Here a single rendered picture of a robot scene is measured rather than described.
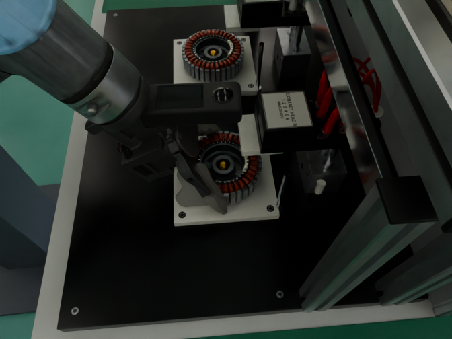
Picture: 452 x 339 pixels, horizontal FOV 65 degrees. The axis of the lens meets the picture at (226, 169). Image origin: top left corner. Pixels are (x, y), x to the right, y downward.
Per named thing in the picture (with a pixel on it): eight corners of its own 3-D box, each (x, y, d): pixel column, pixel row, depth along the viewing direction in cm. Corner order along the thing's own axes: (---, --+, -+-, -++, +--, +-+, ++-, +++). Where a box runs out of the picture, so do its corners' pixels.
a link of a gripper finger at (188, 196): (198, 220, 52) (164, 169, 49) (233, 209, 50) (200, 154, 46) (192, 235, 49) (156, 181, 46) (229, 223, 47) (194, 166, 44)
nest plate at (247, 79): (174, 99, 64) (173, 95, 63) (173, 44, 71) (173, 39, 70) (257, 95, 64) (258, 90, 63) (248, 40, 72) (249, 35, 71)
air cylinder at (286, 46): (278, 79, 66) (282, 55, 62) (273, 52, 70) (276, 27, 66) (305, 77, 67) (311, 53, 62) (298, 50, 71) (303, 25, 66)
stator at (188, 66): (181, 85, 64) (179, 68, 61) (185, 43, 70) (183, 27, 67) (244, 85, 64) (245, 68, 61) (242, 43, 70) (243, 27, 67)
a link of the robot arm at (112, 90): (116, 30, 36) (109, 89, 32) (146, 60, 40) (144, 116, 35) (65, 62, 39) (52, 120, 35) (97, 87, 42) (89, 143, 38)
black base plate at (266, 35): (62, 331, 46) (56, 329, 44) (109, 19, 79) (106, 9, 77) (421, 301, 48) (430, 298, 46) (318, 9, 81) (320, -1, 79)
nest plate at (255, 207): (174, 227, 51) (173, 222, 50) (174, 141, 59) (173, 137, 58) (278, 218, 51) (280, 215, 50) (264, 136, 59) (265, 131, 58)
